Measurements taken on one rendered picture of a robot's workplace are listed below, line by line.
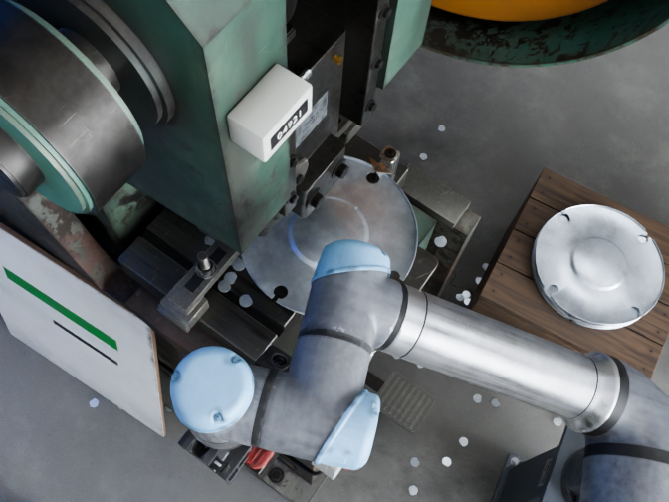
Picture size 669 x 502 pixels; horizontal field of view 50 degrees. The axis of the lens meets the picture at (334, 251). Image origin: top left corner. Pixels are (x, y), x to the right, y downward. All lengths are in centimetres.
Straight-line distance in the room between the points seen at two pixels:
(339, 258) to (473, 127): 158
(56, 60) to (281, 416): 35
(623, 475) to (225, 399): 44
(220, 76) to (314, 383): 29
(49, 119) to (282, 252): 65
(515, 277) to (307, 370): 104
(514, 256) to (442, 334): 96
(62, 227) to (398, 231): 55
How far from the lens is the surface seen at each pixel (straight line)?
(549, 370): 82
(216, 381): 66
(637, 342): 172
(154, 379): 158
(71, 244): 130
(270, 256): 116
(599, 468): 88
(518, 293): 166
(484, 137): 226
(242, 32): 58
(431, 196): 138
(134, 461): 191
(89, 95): 58
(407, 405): 174
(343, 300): 70
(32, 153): 60
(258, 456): 110
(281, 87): 63
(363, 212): 119
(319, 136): 100
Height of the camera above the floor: 185
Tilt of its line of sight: 66 degrees down
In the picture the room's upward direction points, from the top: 6 degrees clockwise
